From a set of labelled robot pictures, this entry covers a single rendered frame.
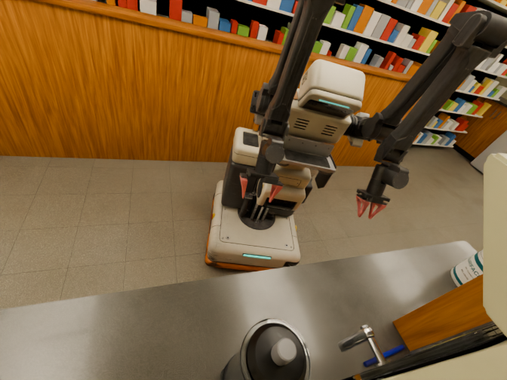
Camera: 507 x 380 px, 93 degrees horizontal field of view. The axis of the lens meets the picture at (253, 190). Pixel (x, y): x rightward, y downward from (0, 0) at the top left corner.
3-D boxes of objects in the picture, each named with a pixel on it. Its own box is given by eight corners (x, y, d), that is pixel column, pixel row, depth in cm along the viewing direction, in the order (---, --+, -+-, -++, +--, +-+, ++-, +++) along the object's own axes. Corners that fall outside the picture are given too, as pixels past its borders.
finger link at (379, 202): (379, 223, 90) (389, 200, 87) (362, 220, 89) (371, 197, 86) (370, 216, 97) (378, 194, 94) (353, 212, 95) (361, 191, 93)
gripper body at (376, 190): (389, 203, 88) (397, 185, 86) (364, 198, 86) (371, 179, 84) (379, 197, 94) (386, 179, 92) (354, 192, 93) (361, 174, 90)
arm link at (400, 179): (399, 149, 87) (379, 145, 86) (425, 156, 76) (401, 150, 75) (386, 181, 91) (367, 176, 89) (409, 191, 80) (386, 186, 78)
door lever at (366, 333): (348, 378, 41) (360, 373, 42) (382, 366, 34) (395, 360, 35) (333, 341, 44) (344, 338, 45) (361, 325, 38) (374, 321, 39)
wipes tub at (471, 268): (494, 298, 87) (537, 279, 77) (472, 305, 82) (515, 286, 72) (463, 265, 95) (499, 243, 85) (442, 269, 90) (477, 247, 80)
